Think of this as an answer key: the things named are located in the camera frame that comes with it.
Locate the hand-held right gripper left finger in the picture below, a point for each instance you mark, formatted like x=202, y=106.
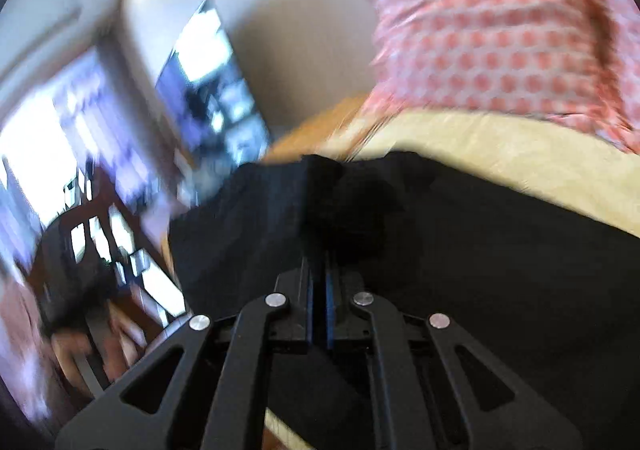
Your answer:
x=309, y=302

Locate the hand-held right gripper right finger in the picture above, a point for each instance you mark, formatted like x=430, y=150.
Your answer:
x=330, y=302

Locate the black pants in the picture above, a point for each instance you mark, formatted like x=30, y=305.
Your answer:
x=475, y=255

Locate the dark wooden furniture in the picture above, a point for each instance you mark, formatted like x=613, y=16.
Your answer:
x=95, y=270

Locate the bright window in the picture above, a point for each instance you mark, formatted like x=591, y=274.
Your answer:
x=60, y=140

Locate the red patterned white cloth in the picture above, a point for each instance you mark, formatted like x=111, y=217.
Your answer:
x=480, y=25

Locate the wall-mounted television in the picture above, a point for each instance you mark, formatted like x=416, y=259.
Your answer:
x=215, y=80

